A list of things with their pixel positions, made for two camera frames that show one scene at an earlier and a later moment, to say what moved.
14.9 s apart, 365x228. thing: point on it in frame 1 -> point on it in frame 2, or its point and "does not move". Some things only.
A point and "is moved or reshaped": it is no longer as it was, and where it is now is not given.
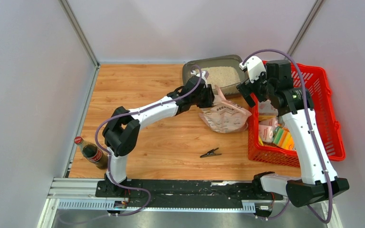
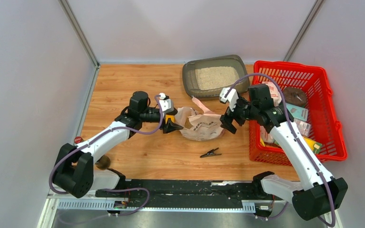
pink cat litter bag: (225, 117) is moved or reshaped
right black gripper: (246, 88) -> (240, 101)
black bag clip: (210, 153) does not move
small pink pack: (266, 129) does not move
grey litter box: (225, 71) does not move
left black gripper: (209, 92) -> (170, 126)
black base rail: (117, 194) does not move
